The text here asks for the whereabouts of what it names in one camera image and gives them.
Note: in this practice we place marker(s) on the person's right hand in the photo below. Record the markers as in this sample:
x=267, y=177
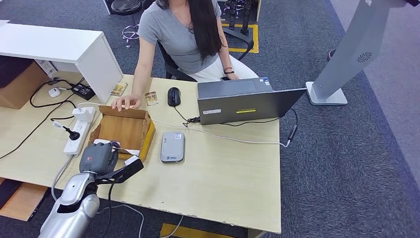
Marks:
x=128, y=101

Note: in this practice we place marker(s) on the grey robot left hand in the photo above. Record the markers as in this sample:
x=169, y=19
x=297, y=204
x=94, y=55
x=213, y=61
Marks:
x=96, y=159

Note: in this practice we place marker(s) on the person's left hand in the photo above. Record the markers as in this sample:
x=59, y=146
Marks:
x=232, y=76

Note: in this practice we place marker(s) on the gold patterned ID card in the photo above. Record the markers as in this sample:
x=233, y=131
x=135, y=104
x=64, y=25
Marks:
x=151, y=98

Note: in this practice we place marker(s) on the person's left forearm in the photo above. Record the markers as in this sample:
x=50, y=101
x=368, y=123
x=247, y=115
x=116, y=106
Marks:
x=224, y=54

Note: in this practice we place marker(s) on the person's right forearm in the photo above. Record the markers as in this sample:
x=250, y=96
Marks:
x=141, y=78

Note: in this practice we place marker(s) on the grey card reader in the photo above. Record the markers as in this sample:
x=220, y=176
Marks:
x=172, y=147

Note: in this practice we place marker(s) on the person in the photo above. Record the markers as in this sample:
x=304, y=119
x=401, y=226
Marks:
x=180, y=36

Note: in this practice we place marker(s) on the black smartphone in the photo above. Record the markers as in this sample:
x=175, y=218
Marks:
x=224, y=78

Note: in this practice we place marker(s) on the white power strip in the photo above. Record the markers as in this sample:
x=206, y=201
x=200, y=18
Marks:
x=76, y=141

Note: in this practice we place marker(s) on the grey laptop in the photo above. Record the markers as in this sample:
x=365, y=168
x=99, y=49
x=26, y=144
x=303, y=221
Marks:
x=246, y=103

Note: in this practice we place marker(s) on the black power plug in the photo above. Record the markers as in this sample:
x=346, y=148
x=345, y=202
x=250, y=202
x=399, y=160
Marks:
x=73, y=135

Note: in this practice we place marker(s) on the white charger block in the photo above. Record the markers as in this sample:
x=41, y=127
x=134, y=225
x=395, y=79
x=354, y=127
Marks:
x=84, y=114

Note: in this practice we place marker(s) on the black power adapter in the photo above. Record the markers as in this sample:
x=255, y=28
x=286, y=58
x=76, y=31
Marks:
x=83, y=91

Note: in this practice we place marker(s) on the black computer mouse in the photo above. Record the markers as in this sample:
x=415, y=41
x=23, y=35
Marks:
x=174, y=96

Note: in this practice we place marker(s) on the black office chair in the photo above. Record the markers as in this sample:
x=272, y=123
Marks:
x=169, y=64

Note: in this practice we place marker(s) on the black robot stand legs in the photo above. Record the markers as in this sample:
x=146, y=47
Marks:
x=245, y=16

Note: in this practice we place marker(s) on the small white device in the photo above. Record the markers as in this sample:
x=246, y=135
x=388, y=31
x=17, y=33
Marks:
x=54, y=92

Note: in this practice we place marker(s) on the black dongle adapter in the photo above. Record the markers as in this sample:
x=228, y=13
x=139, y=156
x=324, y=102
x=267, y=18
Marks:
x=292, y=133

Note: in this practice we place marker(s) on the brown board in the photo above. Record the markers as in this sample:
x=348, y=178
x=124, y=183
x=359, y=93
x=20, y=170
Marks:
x=21, y=202

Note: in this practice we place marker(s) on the white printed box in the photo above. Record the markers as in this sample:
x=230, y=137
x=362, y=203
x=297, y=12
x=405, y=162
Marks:
x=46, y=68

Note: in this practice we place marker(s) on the black round stool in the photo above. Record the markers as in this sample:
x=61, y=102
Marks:
x=126, y=6

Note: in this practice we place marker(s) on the white reception counter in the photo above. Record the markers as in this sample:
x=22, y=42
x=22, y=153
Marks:
x=49, y=44

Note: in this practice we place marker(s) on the brown cardboard box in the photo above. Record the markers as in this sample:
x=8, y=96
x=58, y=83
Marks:
x=19, y=88

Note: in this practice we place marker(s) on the grey kiosk stand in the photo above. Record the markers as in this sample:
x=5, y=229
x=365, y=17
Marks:
x=354, y=49

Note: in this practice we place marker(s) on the yellow floor tape frame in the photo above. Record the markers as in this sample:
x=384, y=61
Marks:
x=255, y=39

